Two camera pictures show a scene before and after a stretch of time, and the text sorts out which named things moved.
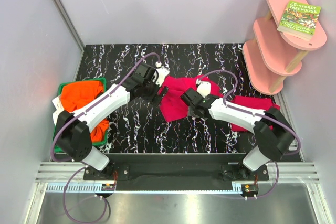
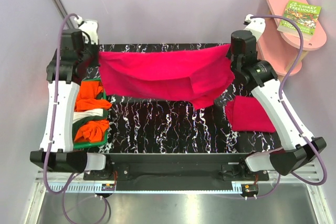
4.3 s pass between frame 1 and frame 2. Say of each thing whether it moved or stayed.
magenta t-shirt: moved
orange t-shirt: stayed
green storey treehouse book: stayed
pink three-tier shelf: stayed
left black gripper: moved
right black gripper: moved
